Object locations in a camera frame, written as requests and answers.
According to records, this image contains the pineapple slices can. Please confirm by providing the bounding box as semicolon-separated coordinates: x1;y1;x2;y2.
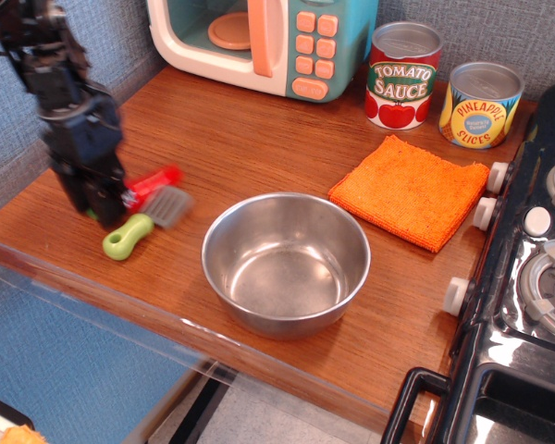
438;61;524;150

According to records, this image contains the white stove knob lower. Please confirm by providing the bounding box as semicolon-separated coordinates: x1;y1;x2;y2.
443;277;470;316

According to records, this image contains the toy microwave oven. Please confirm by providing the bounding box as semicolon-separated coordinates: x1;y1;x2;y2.
147;1;378;103

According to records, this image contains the green handled grey toy spatula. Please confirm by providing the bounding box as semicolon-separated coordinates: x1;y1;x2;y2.
102;186;193;261

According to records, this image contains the tomato sauce can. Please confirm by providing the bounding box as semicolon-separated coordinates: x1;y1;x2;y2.
364;21;442;130

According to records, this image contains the orange fuzzy object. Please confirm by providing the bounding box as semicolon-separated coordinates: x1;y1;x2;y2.
0;425;47;444

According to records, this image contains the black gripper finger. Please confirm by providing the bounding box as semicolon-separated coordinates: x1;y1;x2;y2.
84;179;126;228
55;168;90;213

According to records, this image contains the white stove knob upper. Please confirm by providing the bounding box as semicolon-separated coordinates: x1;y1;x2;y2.
487;162;510;194

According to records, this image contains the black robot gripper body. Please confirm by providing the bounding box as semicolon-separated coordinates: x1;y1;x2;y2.
39;90;125;189

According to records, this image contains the clear acrylic barrier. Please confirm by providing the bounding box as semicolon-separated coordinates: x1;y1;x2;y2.
0;243;384;443

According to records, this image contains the white stove knob middle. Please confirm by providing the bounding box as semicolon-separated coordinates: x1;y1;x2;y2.
473;197;497;231

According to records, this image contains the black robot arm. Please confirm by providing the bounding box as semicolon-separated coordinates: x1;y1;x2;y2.
0;1;127;228

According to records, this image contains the silver metal pot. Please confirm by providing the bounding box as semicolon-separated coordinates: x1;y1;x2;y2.
202;192;371;339

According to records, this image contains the orange folded cloth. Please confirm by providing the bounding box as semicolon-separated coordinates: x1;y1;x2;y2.
327;135;489;253

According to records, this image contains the red toy chili pepper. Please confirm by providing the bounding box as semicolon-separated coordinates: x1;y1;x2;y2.
121;165;184;214

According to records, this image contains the white stove knob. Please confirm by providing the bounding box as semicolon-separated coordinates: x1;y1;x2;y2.
473;197;497;231
487;162;510;194
443;277;470;316

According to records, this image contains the black toy stove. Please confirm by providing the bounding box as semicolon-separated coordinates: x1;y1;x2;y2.
382;85;555;443

